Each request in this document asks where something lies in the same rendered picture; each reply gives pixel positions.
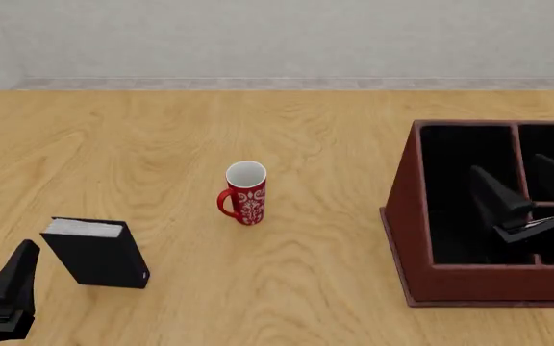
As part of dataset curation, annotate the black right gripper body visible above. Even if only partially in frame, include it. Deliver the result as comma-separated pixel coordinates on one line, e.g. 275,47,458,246
491,210,554,245

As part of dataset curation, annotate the red patterned mug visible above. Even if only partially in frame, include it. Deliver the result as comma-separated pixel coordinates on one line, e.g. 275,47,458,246
216,160,268,227

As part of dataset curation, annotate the red-brown desk caddy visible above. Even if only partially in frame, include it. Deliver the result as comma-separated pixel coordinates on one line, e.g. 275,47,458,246
379,119,554,309

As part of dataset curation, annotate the black hardcover book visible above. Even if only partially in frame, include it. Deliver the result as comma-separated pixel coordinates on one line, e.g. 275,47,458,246
39,216,151,290

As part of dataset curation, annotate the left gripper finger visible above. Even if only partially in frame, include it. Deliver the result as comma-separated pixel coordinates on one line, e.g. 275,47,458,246
0,238,41,314

